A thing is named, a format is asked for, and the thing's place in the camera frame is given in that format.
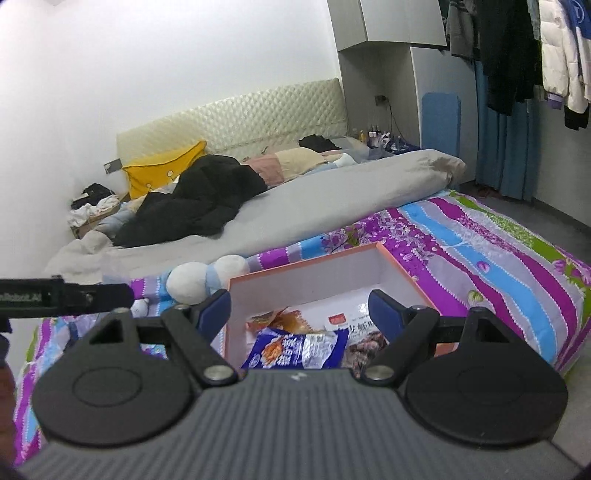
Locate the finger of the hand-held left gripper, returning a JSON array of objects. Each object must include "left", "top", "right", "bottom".
[{"left": 88, "top": 282, "right": 136, "bottom": 312}]

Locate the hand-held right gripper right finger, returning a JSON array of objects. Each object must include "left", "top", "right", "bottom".
[{"left": 358, "top": 290, "right": 506, "bottom": 386}]

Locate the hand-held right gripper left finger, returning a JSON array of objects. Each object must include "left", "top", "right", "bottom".
[{"left": 88, "top": 290, "right": 238, "bottom": 387}]

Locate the white packet of dark food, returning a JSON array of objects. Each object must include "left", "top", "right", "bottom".
[{"left": 323, "top": 300, "right": 393, "bottom": 370}]

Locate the clear orange snack packet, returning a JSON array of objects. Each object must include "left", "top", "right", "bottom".
[{"left": 245, "top": 308, "right": 324, "bottom": 334}]

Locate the pink cardboard box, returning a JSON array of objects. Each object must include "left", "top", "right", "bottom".
[{"left": 223, "top": 241, "right": 462, "bottom": 370}]

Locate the blue snack packet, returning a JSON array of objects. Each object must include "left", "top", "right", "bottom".
[{"left": 241, "top": 327, "right": 351, "bottom": 370}]

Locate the white and blue plush toy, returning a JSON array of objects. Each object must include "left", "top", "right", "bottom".
[{"left": 131, "top": 255, "right": 251, "bottom": 317}]

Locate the light blue garment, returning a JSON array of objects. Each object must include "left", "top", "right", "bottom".
[{"left": 97, "top": 210, "right": 139, "bottom": 238}]

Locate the pile of clothes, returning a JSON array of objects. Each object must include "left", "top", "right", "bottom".
[{"left": 69, "top": 182, "right": 122, "bottom": 227}]

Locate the black jacket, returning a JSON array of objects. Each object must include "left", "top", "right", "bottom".
[{"left": 112, "top": 154, "right": 269, "bottom": 247}]

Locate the grey duvet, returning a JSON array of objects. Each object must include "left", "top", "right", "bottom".
[{"left": 44, "top": 148, "right": 467, "bottom": 284}]

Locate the yellow pillow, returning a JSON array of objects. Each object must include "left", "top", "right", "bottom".
[{"left": 121, "top": 140, "right": 208, "bottom": 200}]

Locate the pink and beige pillow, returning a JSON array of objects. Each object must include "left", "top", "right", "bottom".
[{"left": 242, "top": 148, "right": 342, "bottom": 185}]

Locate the row of small bottles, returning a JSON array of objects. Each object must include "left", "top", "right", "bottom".
[{"left": 358, "top": 124, "right": 393, "bottom": 146}]

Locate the small black garment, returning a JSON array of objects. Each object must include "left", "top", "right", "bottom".
[{"left": 298, "top": 134, "right": 345, "bottom": 152}]

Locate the blue board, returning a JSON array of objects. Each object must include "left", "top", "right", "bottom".
[{"left": 421, "top": 91, "right": 462, "bottom": 160}]

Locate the cream padded headboard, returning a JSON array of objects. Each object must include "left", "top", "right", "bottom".
[{"left": 115, "top": 78, "right": 348, "bottom": 178}]

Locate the blue curtain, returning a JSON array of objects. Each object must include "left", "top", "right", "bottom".
[{"left": 473, "top": 60, "right": 541, "bottom": 203}]

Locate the grey wardrobe cabinet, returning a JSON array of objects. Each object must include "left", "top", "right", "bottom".
[{"left": 327, "top": 0, "right": 481, "bottom": 185}]

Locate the black hanging coat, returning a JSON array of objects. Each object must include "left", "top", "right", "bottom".
[{"left": 478, "top": 0, "right": 543, "bottom": 116}]

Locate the grey striped hanging sweater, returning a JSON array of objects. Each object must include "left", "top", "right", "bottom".
[{"left": 443, "top": 0, "right": 481, "bottom": 58}]

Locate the white puffer jacket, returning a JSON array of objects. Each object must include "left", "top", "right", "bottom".
[{"left": 538, "top": 0, "right": 591, "bottom": 114}]

